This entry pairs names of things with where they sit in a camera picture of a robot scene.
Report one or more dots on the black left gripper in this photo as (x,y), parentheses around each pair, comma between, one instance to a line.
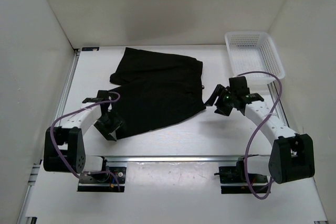
(106,131)

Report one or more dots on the aluminium left side rail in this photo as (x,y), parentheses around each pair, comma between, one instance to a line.
(36,166)

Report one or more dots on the white perforated plastic basket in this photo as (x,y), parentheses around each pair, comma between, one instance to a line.
(254,52)

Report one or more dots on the aluminium right side rail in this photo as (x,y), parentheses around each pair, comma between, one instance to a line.
(279,109)

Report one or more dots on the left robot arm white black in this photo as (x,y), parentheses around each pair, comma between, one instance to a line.
(64,149)

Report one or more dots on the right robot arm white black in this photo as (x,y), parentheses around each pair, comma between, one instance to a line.
(291,155)

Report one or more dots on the aluminium rail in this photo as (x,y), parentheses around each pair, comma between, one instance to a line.
(174,158)
(36,166)
(279,109)

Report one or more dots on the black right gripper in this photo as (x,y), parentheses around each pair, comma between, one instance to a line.
(219,91)

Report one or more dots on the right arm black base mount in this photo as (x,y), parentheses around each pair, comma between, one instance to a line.
(233,181)

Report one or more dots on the aluminium front rail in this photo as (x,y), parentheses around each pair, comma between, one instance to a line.
(174,158)

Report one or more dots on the black shorts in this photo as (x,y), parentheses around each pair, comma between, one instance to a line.
(156,90)

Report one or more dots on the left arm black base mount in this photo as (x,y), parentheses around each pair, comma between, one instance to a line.
(110,180)

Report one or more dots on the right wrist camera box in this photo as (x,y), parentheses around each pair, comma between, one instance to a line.
(238,86)

